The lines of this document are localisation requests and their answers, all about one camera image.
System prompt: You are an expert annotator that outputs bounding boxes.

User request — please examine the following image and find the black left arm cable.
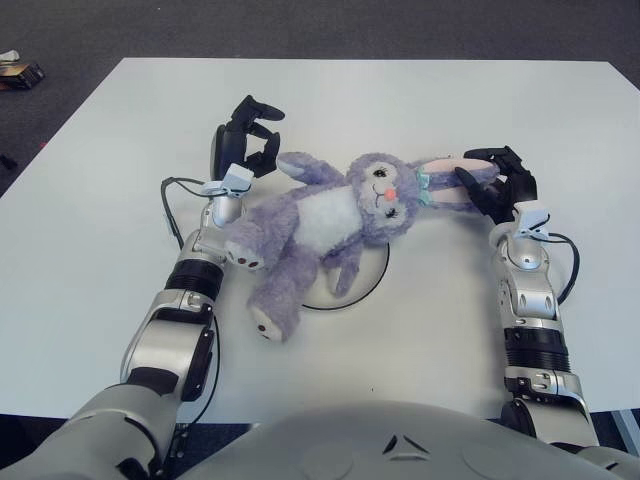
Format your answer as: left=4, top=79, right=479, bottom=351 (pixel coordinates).
left=160, top=175, right=224, bottom=426

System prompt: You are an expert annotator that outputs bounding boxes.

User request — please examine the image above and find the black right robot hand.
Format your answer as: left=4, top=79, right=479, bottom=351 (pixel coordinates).
left=453, top=145, right=551, bottom=241

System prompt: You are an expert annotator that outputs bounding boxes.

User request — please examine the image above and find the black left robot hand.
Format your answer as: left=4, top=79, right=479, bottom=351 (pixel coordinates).
left=202, top=94, right=286, bottom=199

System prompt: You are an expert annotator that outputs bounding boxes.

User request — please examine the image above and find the purple plush bunny doll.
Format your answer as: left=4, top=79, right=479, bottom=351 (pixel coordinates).
left=223, top=151, right=501, bottom=344

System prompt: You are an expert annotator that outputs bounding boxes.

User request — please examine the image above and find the grey table leg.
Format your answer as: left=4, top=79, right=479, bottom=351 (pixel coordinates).
left=615, top=407, right=640, bottom=449

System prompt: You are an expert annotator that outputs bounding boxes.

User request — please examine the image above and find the grey robot torso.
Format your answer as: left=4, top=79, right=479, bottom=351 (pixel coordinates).
left=169, top=399, right=640, bottom=480

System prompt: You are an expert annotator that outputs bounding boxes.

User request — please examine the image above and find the white plate with black rim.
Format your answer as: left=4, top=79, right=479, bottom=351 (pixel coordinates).
left=299, top=239, right=391, bottom=312

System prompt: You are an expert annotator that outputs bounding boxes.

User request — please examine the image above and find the black perforated bracket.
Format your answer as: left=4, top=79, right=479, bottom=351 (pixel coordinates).
left=169, top=424, right=189, bottom=459

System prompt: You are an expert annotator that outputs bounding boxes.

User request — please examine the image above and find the dark brown box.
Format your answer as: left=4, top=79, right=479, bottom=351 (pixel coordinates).
left=0, top=62, right=45, bottom=91

